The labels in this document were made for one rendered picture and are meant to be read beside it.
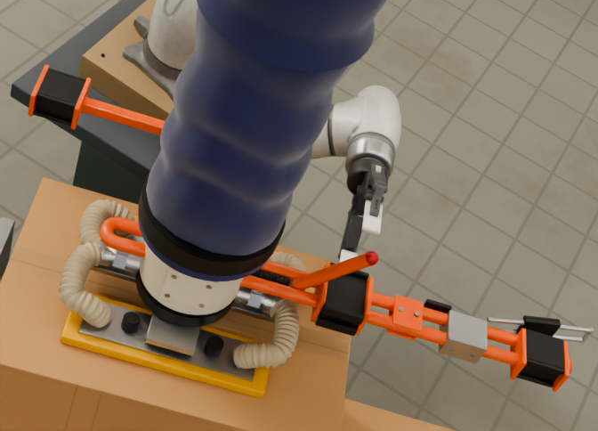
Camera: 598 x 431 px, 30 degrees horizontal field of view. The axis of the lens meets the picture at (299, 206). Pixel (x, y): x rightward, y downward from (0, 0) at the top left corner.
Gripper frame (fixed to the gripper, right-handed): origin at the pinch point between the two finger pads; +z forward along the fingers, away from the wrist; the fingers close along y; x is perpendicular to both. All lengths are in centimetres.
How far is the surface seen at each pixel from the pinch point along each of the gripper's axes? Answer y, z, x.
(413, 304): -1.4, 8.8, -10.0
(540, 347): -2.2, 10.9, -32.4
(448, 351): 1.7, 13.9, -17.8
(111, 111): -1.4, -14.3, 47.4
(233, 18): -55, 20, 32
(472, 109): 108, -183, -62
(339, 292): -1.7, 11.2, 2.8
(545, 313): 108, -98, -88
